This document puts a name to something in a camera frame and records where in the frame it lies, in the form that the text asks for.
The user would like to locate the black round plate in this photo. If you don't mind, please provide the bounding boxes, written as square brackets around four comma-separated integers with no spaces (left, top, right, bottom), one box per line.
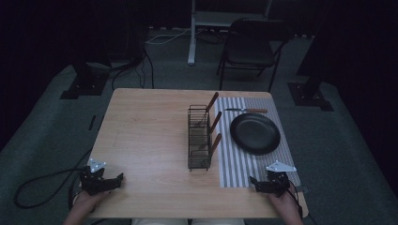
[229,112,282,157]

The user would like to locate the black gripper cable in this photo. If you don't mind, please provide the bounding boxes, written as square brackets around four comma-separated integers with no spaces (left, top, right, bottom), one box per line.
[13,148,94,210]
[275,178,305,219]

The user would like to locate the black floor cables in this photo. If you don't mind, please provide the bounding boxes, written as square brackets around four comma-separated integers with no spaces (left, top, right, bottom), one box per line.
[110,46,156,91]

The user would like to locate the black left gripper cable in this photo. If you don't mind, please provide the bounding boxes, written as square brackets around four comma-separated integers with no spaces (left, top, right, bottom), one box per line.
[13,148,94,210]

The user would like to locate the white metal desk frame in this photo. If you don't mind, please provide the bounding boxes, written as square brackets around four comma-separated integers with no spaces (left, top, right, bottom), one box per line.
[186,0,274,67]

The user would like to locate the wooden-handled utensil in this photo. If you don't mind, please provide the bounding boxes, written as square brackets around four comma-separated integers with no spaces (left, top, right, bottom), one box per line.
[201,132,223,167]
[196,91,221,128]
[200,111,222,150]

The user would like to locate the person's left hand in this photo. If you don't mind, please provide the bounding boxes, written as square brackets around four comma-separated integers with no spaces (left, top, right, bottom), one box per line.
[73,188,111,218]

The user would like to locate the black stand with base plate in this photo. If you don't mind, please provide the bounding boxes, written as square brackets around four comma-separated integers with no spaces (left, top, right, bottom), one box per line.
[286,0,335,113]
[59,46,111,101]

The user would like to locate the person's right hand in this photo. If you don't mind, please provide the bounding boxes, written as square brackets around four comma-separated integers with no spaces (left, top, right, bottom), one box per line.
[268,183,304,221]

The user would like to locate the wooden-handled knife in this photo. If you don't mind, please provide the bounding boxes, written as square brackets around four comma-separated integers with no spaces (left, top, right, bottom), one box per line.
[224,107,269,114]

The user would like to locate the small dark floor strip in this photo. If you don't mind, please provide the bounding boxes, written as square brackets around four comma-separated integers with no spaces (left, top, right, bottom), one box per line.
[87,114,97,132]

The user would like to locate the black folding chair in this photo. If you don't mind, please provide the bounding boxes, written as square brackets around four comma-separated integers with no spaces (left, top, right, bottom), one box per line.
[216,18,292,94]

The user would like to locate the grey striped placemat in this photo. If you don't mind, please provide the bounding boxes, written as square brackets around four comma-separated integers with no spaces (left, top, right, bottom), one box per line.
[215,96,302,189]

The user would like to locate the person's light trousers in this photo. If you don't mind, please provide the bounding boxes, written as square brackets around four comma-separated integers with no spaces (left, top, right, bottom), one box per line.
[130,217,246,225]

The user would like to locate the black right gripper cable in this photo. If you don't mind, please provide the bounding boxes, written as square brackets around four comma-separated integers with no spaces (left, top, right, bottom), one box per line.
[275,178,305,219]

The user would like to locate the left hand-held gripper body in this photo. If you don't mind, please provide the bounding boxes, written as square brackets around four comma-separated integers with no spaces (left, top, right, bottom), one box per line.
[79,157,109,197]

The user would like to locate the white floor cable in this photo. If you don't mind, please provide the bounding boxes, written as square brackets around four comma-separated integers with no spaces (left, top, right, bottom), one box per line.
[145,27,192,46]

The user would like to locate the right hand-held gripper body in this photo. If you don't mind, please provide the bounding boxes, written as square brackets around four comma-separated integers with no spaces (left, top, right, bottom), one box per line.
[258,159,298,198]

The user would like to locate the black wire cutlery rack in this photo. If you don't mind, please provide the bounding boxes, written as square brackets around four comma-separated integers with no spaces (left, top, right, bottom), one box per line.
[187,104,214,173]

